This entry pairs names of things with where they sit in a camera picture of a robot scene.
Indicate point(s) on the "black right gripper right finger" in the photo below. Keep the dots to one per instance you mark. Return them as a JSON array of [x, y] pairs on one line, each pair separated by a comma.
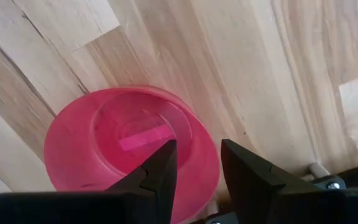
[[253, 189]]

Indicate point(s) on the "pink translucent plastic bowl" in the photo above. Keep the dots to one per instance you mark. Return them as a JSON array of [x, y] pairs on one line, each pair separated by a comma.
[[79, 149]]

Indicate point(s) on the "white round post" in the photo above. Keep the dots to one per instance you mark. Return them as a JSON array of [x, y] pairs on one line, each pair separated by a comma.
[[318, 170]]

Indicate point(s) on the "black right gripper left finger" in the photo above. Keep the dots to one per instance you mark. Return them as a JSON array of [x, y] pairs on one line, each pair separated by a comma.
[[157, 186]]

